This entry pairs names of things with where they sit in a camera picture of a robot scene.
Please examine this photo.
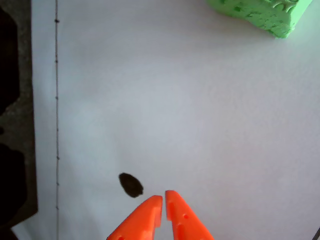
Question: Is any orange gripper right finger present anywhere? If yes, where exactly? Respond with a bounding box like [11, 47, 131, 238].
[164, 190, 215, 240]

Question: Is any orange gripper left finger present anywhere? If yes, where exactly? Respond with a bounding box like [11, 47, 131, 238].
[106, 195, 164, 240]

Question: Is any green foam block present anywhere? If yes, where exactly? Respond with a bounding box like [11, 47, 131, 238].
[205, 0, 313, 40]

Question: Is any white paper sheet with lines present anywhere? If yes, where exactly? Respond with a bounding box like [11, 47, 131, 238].
[30, 0, 320, 240]

